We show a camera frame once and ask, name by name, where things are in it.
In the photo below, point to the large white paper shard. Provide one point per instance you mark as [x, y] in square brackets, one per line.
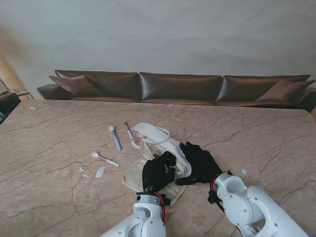
[100, 172]

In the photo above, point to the brown sofa cushion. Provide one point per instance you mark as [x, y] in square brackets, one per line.
[286, 90]
[74, 85]

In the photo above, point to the small wooden side table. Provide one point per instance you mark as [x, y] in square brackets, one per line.
[24, 94]

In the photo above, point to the cream white cosmetics bag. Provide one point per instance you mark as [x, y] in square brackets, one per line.
[153, 134]

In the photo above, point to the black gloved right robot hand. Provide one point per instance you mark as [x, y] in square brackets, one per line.
[202, 165]

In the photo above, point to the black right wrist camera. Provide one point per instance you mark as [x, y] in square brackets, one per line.
[212, 196]

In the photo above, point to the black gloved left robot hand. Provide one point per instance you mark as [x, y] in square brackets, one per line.
[156, 172]

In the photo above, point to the white zip tie loop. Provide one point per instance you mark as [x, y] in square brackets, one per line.
[170, 168]

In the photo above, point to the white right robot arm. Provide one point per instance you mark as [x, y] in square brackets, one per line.
[247, 207]

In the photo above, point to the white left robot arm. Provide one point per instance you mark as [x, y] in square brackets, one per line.
[143, 217]

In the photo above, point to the dark armchair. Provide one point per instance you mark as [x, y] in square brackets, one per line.
[8, 101]

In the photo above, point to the brown leather sofa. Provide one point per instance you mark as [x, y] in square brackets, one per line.
[180, 86]

